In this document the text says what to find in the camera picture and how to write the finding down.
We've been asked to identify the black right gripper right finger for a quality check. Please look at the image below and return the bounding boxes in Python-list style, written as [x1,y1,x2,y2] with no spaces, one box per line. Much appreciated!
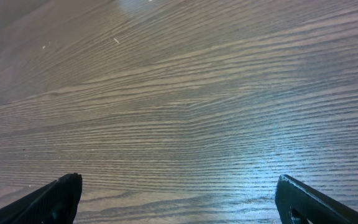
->
[275,174,358,224]

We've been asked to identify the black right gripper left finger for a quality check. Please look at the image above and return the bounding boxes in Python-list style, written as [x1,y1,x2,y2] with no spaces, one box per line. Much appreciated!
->
[0,173,83,224]

